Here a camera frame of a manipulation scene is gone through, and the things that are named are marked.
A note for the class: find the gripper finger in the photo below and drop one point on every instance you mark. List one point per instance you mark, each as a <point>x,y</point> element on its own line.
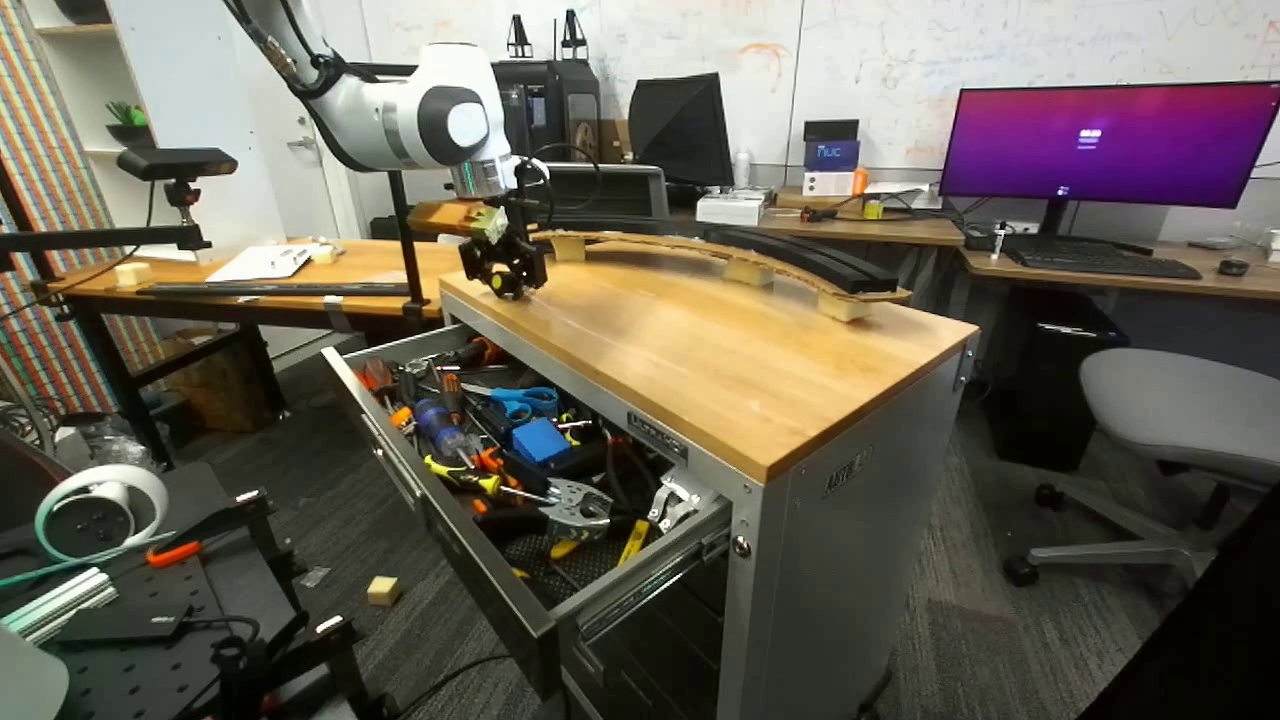
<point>476,262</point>
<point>528,275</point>

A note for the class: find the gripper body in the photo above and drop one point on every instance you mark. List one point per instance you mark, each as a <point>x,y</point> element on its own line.
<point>520,225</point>

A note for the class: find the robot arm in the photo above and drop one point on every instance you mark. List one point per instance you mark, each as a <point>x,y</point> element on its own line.
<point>400,110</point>

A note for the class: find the yellow black screwdriver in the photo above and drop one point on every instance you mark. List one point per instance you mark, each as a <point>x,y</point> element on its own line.
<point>462,476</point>

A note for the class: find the open drawer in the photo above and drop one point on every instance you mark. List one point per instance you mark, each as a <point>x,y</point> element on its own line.
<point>480,560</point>

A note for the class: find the foam block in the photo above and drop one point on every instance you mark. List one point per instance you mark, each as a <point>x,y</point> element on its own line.
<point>132,275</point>
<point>844,307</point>
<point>567,249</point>
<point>748,273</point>
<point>384,590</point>
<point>325,253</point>

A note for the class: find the orange black tool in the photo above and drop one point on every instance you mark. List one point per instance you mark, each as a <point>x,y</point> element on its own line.
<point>484,351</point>

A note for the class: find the grey black machine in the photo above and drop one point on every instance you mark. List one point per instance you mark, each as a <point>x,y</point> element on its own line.
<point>610,192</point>

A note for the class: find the black 3d printer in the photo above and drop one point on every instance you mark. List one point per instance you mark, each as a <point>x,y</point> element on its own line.
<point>550,105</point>

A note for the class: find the blue scissors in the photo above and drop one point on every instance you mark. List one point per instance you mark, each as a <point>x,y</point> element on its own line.
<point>525,402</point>

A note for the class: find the curved cardboard strip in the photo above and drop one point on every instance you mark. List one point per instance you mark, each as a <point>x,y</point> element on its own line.
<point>690,250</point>

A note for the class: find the blue box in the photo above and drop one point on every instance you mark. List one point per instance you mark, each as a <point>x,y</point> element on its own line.
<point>540,440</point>
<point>832,156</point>

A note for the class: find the black monitor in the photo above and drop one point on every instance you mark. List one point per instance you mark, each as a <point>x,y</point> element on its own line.
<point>680,130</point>

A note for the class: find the black flat bar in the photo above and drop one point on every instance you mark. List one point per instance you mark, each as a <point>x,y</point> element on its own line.
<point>270,289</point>

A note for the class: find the silver tool cabinet wood top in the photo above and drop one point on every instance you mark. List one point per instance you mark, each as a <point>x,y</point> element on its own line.
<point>720,360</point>

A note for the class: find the white flat device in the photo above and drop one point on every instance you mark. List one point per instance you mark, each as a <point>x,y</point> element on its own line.
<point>732,207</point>

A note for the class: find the sheet of paper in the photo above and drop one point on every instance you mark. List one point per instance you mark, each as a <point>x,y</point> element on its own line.
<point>262,263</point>

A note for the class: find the white bottle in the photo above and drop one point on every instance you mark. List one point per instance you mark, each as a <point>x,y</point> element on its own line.
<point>742,168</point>

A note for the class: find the wooden table black legs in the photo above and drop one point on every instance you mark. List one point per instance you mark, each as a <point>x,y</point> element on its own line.
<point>250,305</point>

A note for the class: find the silver locking pliers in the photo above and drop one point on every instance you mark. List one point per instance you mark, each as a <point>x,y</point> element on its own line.
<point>675,500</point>

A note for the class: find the black curved track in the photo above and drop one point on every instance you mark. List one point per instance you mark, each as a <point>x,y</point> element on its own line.
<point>810,258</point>

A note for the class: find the cardboard box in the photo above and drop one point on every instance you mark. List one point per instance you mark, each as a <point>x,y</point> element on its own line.
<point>220,385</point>

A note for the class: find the white box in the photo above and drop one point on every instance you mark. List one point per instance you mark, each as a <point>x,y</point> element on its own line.
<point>828,184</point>

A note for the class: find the black box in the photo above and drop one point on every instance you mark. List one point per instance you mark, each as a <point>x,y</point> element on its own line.
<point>830,131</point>

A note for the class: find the potted plant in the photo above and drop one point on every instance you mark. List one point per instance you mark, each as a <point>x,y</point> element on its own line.
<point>130,125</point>

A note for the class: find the white shelf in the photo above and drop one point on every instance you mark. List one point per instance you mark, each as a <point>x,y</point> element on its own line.
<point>90,90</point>

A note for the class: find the white hand controller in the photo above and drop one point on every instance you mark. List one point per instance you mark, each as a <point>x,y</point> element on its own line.
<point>95,510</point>

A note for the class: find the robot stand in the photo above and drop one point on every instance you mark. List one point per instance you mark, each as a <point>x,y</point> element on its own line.
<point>150,640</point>

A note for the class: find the whiteboard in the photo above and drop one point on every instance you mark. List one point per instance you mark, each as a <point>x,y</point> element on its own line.
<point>1000,50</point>

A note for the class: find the black computer tower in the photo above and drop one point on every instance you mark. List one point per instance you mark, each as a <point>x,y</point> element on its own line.
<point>1050,380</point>

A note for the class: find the aluminium profile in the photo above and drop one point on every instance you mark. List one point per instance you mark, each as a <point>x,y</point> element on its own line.
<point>55,605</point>

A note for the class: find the black keyboard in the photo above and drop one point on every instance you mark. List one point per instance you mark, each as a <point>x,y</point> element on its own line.
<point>1100,262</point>

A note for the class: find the wooden desk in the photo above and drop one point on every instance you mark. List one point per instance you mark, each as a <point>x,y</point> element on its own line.
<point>1120,282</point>

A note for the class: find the wide monitor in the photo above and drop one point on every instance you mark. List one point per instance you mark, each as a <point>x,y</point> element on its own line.
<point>1110,140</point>

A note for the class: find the grey office chair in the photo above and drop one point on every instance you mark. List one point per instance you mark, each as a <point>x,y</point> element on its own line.
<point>1180,410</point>

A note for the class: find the black mouse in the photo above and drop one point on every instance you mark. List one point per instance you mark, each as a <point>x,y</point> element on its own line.
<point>1234,266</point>

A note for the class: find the camera on mount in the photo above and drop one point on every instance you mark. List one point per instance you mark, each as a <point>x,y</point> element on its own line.
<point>175,165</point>

